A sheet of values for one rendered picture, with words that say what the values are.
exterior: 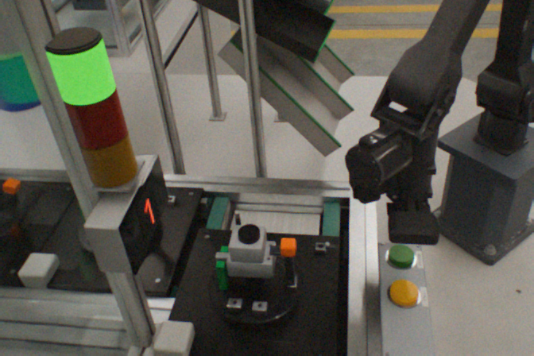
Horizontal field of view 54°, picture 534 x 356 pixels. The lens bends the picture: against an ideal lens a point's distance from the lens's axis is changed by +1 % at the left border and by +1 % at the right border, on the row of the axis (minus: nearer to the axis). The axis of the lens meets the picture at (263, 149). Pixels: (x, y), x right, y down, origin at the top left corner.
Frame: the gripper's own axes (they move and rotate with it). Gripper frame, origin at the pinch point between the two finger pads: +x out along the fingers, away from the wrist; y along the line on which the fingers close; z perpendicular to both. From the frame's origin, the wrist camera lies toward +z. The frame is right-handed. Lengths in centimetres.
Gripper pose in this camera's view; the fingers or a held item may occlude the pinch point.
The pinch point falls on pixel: (405, 217)
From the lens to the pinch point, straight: 80.7
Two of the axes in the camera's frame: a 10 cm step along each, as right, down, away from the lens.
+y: -1.4, 6.0, -7.9
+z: -9.9, -0.2, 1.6
